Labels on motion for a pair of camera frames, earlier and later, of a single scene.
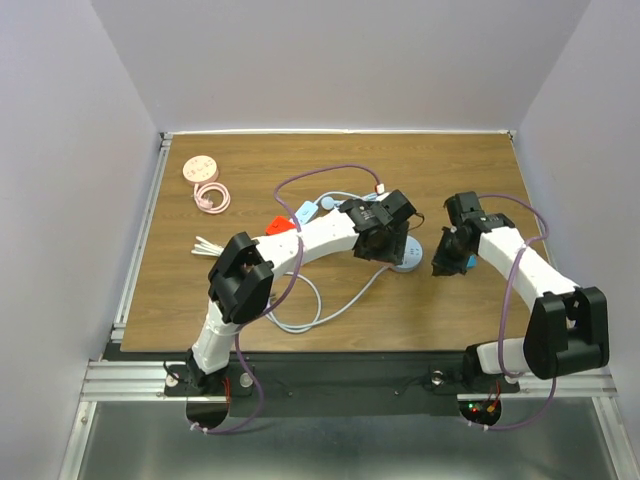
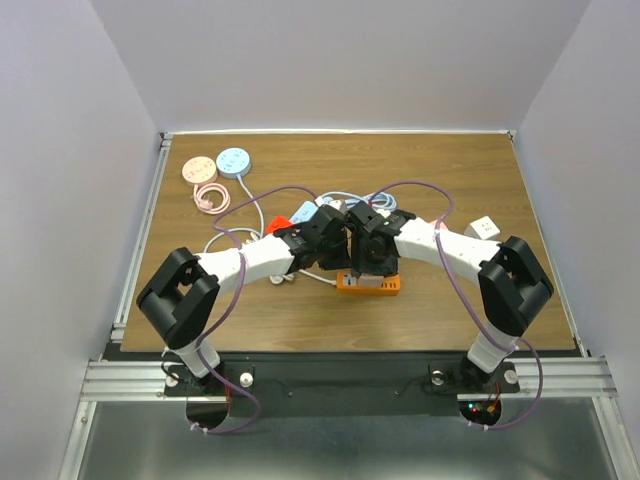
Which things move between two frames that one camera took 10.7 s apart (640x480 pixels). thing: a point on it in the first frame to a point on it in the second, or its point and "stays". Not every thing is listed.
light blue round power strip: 410,259 to 232,163
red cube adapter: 279,224 stays
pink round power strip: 209,196 stays
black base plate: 339,384 stays
